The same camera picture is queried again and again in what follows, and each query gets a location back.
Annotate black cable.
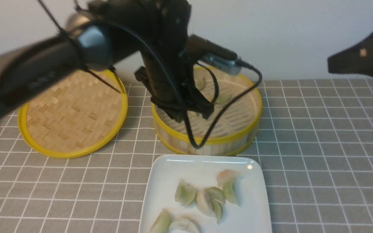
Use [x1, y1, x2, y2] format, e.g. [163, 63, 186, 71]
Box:
[102, 19, 263, 150]

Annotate green dumpling under white one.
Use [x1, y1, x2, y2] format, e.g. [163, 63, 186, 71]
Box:
[210, 198, 223, 225]

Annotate grey checked tablecloth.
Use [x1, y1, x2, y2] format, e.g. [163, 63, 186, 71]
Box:
[0, 79, 373, 233]

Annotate white dumpling at plate bottom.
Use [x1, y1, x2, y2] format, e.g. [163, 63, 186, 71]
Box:
[169, 218, 200, 233]

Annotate white rectangular plate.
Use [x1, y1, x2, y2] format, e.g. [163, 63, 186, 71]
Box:
[139, 154, 272, 233]

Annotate yellow rimmed bamboo steamer lid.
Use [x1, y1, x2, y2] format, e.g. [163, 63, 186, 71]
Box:
[18, 70, 128, 159]

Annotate yellow rimmed bamboo steamer basket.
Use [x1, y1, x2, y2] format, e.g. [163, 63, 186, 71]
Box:
[152, 67, 262, 156]

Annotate green dumpling beside pink one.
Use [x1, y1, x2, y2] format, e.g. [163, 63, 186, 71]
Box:
[222, 181, 239, 205]

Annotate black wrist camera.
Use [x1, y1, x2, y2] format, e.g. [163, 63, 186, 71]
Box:
[185, 35, 242, 76]

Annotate green dumpling atop white one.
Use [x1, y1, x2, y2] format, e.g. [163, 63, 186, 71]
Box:
[205, 187, 226, 205]

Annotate pink dumpling on plate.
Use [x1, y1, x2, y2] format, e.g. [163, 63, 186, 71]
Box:
[217, 169, 240, 188]

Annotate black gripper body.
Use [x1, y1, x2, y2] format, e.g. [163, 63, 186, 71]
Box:
[135, 49, 214, 123]

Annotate green dumpling at plate bottom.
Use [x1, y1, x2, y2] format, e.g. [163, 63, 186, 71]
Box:
[149, 209, 172, 233]

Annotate white dumpling on plate centre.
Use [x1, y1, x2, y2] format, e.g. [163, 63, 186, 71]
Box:
[196, 189, 216, 217]

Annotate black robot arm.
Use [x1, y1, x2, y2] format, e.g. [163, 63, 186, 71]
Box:
[0, 0, 214, 125]

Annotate green dumpling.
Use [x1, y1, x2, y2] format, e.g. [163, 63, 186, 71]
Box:
[205, 187, 226, 205]
[210, 198, 223, 225]
[222, 181, 239, 205]
[215, 94, 230, 105]
[149, 209, 172, 233]
[175, 179, 197, 206]
[194, 76, 206, 91]

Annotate green dumpling at steamer back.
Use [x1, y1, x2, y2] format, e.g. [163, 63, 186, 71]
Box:
[194, 76, 206, 91]

